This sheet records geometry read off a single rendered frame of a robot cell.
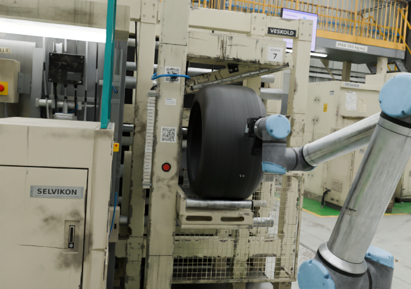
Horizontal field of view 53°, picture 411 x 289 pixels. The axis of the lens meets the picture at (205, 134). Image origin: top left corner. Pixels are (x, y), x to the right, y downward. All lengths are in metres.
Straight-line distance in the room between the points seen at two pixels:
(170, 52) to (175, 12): 0.19
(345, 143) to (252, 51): 1.09
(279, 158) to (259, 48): 1.02
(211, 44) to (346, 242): 1.41
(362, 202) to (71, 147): 0.85
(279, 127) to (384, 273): 0.59
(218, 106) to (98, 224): 0.85
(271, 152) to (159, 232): 0.82
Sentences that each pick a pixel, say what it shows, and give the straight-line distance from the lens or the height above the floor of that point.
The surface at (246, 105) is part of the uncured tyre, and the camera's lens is 1.96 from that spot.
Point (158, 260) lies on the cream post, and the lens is 2.15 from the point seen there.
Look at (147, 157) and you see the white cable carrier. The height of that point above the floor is 1.10.
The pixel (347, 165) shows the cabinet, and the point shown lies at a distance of 6.50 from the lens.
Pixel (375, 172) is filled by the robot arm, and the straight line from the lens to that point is 1.22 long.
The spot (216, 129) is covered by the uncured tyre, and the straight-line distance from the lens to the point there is 1.86.
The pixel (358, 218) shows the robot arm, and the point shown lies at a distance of 1.27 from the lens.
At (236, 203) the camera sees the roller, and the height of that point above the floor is 0.91.
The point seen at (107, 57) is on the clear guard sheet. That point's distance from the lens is 1.28.
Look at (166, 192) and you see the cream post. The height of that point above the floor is 0.94.
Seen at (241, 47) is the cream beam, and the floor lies 1.72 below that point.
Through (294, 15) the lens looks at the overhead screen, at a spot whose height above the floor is 2.80.
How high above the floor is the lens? 1.34
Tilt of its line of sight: 3 degrees down
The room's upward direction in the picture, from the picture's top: 4 degrees clockwise
